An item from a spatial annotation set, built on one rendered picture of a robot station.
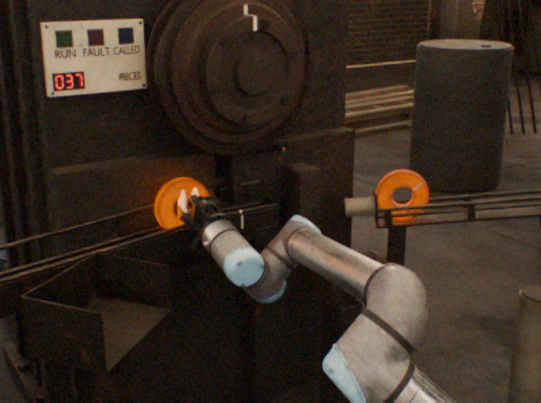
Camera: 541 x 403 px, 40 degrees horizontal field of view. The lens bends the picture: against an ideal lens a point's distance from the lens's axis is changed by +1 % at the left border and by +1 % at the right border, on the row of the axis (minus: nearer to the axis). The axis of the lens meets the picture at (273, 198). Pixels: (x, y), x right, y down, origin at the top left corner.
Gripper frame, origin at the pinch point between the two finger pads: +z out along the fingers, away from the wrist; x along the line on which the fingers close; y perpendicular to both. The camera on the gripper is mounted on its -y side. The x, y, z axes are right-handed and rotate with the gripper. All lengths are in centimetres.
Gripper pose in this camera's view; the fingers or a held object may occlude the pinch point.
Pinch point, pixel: (183, 199)
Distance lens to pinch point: 203.3
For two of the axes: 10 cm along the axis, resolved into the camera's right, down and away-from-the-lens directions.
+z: -5.1, -5.2, 6.9
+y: 1.5, -8.4, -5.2
